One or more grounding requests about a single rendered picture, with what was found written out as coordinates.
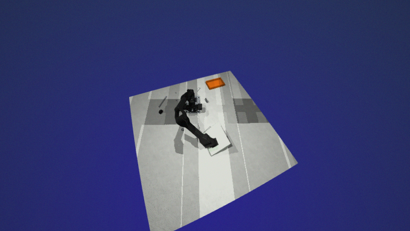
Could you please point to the brown open box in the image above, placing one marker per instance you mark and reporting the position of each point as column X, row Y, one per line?
column 215, row 83

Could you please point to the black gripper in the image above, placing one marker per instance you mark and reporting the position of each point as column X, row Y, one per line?
column 197, row 106

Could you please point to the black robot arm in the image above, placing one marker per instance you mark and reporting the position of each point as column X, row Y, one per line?
column 184, row 121

